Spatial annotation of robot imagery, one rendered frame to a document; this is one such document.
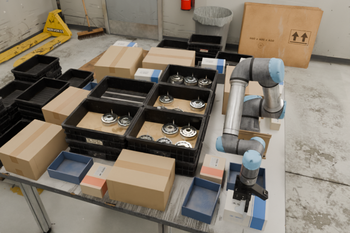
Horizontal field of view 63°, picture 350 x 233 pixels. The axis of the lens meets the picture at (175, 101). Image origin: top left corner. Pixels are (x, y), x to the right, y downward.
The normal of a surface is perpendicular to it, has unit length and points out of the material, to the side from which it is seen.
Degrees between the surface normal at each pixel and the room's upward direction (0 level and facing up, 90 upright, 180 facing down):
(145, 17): 90
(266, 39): 76
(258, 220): 90
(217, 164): 0
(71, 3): 90
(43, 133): 0
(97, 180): 0
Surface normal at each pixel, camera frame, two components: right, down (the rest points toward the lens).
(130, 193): -0.25, 0.55
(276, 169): 0.00, -0.82
